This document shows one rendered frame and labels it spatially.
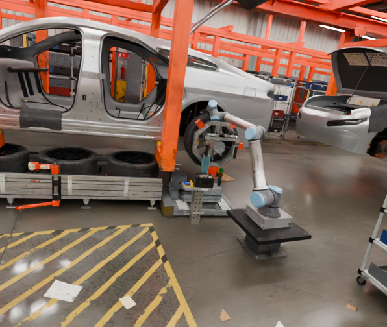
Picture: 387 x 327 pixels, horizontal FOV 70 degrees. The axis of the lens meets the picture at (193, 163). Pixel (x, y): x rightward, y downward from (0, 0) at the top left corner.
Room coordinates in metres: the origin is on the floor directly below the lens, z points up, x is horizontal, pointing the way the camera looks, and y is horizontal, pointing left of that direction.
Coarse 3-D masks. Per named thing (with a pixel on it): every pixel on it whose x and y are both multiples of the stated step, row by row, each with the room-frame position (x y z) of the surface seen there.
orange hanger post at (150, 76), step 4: (152, 12) 5.64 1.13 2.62; (152, 16) 5.60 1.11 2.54; (160, 16) 5.64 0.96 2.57; (152, 20) 5.60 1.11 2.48; (152, 24) 5.60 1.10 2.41; (156, 24) 5.62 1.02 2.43; (152, 28) 5.60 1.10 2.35; (156, 28) 5.62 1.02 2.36; (152, 32) 5.60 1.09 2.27; (156, 32) 5.63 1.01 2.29; (152, 36) 5.60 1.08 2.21; (156, 36) 5.63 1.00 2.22; (148, 64) 5.62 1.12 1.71; (152, 64) 5.62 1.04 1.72; (148, 68) 5.60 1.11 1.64; (152, 68) 5.62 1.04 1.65; (148, 72) 5.60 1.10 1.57; (152, 72) 5.62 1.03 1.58; (148, 76) 5.60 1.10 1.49; (152, 76) 5.62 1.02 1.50; (148, 80) 5.60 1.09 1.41; (152, 80) 5.62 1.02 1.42; (148, 84) 5.60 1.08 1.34; (152, 84) 5.63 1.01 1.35; (148, 88) 5.61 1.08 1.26; (152, 88) 5.63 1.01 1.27; (148, 92) 5.61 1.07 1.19
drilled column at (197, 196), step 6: (198, 192) 2.81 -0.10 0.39; (192, 198) 2.87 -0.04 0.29; (198, 198) 2.81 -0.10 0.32; (192, 204) 2.83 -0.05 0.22; (198, 204) 2.82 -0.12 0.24; (192, 210) 2.81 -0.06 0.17; (198, 210) 2.82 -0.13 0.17; (192, 216) 2.80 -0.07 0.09; (198, 216) 2.82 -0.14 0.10; (192, 222) 2.81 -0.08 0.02; (198, 222) 2.83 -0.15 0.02
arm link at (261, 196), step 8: (248, 128) 2.57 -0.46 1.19; (256, 128) 2.56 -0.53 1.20; (248, 136) 2.54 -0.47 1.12; (256, 136) 2.52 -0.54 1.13; (256, 144) 2.50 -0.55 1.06; (256, 152) 2.48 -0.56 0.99; (256, 160) 2.45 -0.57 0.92; (256, 168) 2.44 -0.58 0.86; (256, 176) 2.42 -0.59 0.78; (264, 176) 2.43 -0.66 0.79; (256, 184) 2.40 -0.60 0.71; (264, 184) 2.40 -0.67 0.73; (256, 192) 2.35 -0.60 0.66; (264, 192) 2.35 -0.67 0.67; (256, 200) 2.33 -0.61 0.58; (264, 200) 2.31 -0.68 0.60; (272, 200) 2.38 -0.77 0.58
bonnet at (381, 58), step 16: (352, 48) 5.27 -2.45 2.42; (368, 48) 4.90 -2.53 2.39; (336, 64) 5.96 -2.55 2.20; (352, 64) 5.59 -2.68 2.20; (384, 64) 4.93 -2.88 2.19; (336, 80) 6.14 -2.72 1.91; (352, 80) 5.79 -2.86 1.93; (368, 80) 5.41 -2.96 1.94; (384, 80) 5.07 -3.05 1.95; (368, 96) 5.48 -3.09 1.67; (384, 96) 5.13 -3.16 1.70
